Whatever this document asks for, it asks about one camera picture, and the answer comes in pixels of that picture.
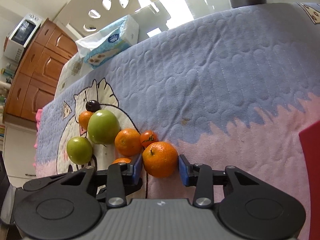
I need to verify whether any cartoon quilted blanket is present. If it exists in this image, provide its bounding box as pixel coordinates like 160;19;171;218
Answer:
33;2;320;240

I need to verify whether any small green apple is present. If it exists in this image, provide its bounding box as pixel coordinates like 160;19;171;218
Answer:
66;137;93;165

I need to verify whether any mandarin behind apple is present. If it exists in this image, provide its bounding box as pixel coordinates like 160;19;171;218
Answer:
78;111;93;131

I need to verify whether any orange mandarin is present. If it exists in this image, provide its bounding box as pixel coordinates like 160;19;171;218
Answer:
142;141;178;178
114;128;143;157

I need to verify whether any white microwave oven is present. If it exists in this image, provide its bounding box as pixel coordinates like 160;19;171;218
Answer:
3;13;43;63

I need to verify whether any dark plum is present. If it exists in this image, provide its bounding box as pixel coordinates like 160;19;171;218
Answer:
85;100;101;113

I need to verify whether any white cutout chair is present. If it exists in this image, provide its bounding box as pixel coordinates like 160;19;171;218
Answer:
55;0;171;40

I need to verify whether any mandarin under gripper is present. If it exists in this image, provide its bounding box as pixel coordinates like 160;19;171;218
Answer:
112;157;132;164

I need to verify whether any tissue pack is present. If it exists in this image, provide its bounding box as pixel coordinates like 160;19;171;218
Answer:
75;15;139;69

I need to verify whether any small red tomato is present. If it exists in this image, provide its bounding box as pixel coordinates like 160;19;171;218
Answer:
140;130;158;148

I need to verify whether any green apple on blanket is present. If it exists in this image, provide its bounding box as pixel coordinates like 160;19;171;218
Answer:
87;109;120;145

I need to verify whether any red cardboard box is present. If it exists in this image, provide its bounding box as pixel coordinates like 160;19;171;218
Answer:
299;121;320;239

